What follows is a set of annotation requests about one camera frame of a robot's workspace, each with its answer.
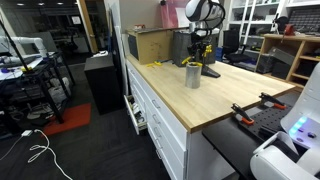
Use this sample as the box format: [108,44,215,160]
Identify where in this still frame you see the white paper sheet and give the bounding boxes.
[175,7,192,28]

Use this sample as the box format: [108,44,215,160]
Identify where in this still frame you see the wooden shelf unit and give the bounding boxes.
[254,33,320,91]

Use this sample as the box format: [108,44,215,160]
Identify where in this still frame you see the red floor mat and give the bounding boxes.
[41,102,93,137]

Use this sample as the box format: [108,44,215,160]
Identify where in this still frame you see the white power adapter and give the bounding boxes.
[20,129,34,138]

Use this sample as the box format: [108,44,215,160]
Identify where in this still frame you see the red object on shelf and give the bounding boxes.
[283,23,296,37]

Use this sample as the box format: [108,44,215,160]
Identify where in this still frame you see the brown cardboard box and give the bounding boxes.
[126,27,176,65]

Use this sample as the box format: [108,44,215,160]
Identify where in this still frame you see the black tripod pole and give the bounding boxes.
[0,19,34,73]

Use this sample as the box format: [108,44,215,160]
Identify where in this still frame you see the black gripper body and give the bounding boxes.
[190,33,208,48]

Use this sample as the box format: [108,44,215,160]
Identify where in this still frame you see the pink plastic sheet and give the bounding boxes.
[159,0,193,29]

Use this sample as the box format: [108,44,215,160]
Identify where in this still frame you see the blue bin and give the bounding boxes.
[214,46,224,63]

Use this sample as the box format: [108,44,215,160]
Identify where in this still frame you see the white shelving rack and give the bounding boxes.
[226,0,320,38]

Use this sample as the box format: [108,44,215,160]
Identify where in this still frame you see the silver cylindrical holder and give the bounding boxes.
[184,62,203,90]

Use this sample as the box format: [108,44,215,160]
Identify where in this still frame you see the black storage box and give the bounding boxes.
[256,53,276,74]

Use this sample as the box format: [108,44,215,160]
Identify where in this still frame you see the black floor cabinet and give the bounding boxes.
[83,53,125,116]

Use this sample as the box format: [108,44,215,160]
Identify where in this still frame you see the grey storage box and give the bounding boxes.
[268,46,296,66]

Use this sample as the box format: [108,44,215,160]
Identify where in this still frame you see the black equipment cart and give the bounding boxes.
[0,49,76,134]

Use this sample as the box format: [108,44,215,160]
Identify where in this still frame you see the black robot platform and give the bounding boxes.
[201,89,303,180]

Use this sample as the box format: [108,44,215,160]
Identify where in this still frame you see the wooden door frame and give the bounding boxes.
[77,0,99,54]

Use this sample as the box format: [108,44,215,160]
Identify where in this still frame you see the black orange bar clamp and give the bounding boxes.
[258,91,288,110]
[230,102,256,127]

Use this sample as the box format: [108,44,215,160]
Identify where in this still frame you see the open white drawer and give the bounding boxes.
[123,94,148,136]

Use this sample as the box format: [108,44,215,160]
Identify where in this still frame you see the black office chair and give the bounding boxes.
[222,29,251,66]

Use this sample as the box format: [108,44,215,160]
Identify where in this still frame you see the black wedge tool stand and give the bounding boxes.
[200,64,222,79]

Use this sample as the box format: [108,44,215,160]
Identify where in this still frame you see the white item on cabinet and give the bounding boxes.
[91,49,109,58]

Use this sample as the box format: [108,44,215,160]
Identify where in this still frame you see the small yellow tools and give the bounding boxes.
[146,60,163,68]

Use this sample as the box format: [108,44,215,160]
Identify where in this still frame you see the white pipe frame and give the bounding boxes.
[0,35,49,66]

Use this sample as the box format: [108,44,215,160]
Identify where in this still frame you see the white floor cable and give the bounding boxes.
[0,128,74,180]

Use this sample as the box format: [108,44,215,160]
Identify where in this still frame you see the white drawer cabinet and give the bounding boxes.
[124,59,241,180]

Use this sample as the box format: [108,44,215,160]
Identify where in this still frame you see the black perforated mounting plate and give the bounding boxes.
[233,96,298,143]

